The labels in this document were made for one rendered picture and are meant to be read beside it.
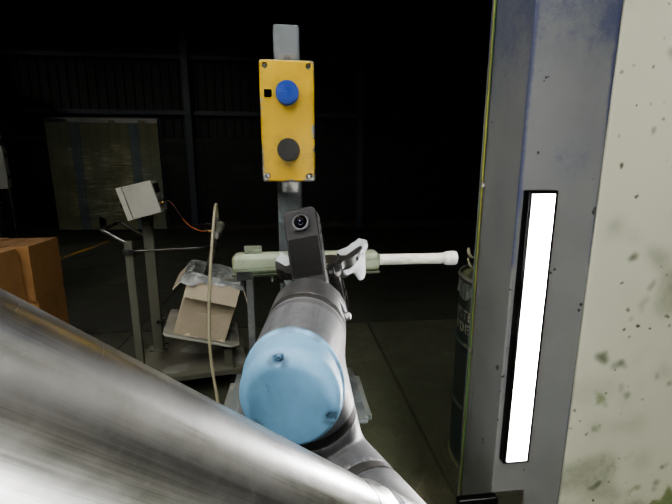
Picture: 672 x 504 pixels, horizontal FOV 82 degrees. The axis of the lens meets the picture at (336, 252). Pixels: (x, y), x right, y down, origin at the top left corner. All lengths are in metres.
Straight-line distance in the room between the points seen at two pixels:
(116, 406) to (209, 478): 0.05
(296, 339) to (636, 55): 0.90
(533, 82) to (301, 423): 0.77
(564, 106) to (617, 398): 0.69
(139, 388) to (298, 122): 0.79
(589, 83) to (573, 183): 0.20
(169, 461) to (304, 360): 0.17
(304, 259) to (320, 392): 0.22
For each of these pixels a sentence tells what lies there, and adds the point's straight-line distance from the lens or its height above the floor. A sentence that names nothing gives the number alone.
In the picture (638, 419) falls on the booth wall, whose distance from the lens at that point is 1.27.
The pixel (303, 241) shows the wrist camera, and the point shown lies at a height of 1.22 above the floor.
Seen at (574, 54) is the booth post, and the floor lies 1.54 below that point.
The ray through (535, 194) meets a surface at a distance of 0.89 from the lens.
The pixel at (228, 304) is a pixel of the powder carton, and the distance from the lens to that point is 2.31.
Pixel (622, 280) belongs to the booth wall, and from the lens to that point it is 1.08.
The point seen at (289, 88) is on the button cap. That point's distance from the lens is 0.91.
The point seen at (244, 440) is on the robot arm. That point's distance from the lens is 0.22.
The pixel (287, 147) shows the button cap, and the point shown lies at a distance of 0.89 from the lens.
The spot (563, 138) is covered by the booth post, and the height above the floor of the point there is 1.38.
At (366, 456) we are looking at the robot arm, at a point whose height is 1.05.
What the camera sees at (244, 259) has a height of 1.14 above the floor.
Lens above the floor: 1.31
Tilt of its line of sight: 11 degrees down
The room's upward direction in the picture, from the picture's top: straight up
